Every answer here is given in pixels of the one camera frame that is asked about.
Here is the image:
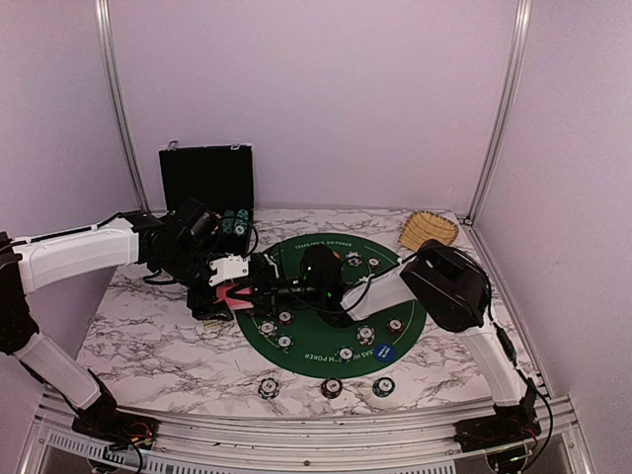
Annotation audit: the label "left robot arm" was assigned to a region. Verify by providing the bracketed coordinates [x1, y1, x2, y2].
[1, 199, 249, 439]

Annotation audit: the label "woven bamboo tray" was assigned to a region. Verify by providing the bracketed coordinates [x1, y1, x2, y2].
[398, 210, 459, 251]

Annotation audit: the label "green chips row in case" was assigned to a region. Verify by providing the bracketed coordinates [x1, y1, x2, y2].
[221, 209, 236, 240]

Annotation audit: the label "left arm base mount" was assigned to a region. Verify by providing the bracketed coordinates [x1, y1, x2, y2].
[72, 413, 158, 450]

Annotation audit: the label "black poker chip case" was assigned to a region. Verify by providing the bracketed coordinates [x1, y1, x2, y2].
[159, 144, 255, 254]

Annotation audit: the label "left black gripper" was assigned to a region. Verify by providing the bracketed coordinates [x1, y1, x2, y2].
[155, 245, 233, 321]

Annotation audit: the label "white chips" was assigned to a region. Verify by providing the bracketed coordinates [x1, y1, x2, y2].
[356, 325, 375, 346]
[258, 320, 277, 338]
[345, 252, 364, 268]

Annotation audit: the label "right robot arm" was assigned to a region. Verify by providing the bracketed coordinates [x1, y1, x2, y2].
[242, 239, 537, 442]

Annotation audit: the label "red black chip stack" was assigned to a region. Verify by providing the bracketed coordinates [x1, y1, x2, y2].
[320, 378, 343, 399]

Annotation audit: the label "right aluminium frame post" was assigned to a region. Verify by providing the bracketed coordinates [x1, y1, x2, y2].
[465, 0, 533, 226]

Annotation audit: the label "blue small blind button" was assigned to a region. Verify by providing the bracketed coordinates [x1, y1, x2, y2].
[373, 344, 396, 363]

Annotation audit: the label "red playing card deck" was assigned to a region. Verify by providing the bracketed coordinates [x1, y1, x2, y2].
[215, 282, 254, 311]

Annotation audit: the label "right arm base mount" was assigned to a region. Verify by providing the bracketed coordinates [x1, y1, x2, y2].
[453, 416, 542, 452]

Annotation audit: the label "teal chip stack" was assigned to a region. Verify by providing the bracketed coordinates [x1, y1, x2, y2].
[372, 377, 396, 398]

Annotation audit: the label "teal chips row in case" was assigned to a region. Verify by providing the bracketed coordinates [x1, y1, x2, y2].
[233, 209, 249, 236]

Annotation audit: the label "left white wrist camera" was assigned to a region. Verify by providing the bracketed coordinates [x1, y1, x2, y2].
[208, 255, 249, 287]

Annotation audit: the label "blue gold card box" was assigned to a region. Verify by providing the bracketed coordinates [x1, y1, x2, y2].
[201, 319, 234, 333]

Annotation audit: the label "round green poker mat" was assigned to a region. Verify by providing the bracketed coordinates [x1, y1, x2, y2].
[237, 233, 427, 379]

